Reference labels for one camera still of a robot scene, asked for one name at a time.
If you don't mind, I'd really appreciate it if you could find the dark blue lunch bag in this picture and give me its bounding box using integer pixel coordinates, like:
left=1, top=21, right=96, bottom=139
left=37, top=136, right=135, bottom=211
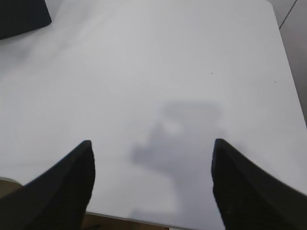
left=0, top=0, right=52, bottom=39

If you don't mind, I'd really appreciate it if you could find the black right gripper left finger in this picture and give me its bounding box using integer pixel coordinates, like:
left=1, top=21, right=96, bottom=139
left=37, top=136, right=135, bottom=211
left=0, top=140, right=95, bottom=230

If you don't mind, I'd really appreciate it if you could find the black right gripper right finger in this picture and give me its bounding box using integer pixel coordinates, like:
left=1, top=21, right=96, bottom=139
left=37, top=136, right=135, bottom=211
left=211, top=138, right=307, bottom=230

